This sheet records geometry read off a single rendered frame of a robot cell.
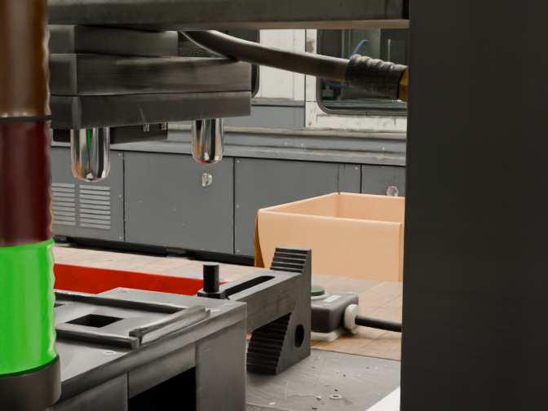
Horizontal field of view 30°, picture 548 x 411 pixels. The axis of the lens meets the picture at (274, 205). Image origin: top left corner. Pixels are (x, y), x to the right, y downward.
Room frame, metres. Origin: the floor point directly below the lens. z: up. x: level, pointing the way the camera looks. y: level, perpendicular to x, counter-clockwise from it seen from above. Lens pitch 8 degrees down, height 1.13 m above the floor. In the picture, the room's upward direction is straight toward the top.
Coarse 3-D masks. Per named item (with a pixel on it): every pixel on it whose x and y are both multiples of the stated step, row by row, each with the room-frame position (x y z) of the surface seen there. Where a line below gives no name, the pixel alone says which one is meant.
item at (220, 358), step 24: (216, 336) 0.61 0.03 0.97; (240, 336) 0.64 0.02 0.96; (168, 360) 0.56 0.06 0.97; (192, 360) 0.58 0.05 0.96; (216, 360) 0.61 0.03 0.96; (240, 360) 0.64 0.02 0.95; (120, 384) 0.52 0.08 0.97; (144, 384) 0.54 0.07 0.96; (168, 384) 0.60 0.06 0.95; (192, 384) 0.59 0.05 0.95; (216, 384) 0.61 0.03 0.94; (240, 384) 0.64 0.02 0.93; (48, 408) 0.47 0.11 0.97; (72, 408) 0.48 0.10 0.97; (96, 408) 0.50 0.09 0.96; (120, 408) 0.52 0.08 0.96; (144, 408) 0.60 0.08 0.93; (168, 408) 0.60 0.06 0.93; (192, 408) 0.59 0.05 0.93; (216, 408) 0.61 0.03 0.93; (240, 408) 0.64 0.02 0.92
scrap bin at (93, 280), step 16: (64, 272) 0.90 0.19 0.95; (80, 272) 0.90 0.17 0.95; (96, 272) 0.89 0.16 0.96; (112, 272) 0.88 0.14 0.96; (128, 272) 0.87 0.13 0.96; (144, 272) 0.87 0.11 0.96; (64, 288) 0.90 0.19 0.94; (80, 288) 0.90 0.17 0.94; (96, 288) 0.89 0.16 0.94; (112, 288) 0.88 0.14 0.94; (128, 288) 0.87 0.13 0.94; (144, 288) 0.87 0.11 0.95; (160, 288) 0.86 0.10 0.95; (176, 288) 0.85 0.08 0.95; (192, 288) 0.84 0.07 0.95
